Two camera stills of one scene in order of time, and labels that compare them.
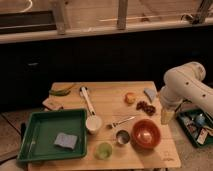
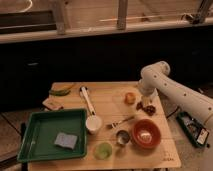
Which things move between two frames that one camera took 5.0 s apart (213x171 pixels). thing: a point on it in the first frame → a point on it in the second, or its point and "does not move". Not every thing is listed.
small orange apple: [130, 98] does not move
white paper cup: [93, 124] does not move
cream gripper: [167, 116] → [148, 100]
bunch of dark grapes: [149, 109] does not move
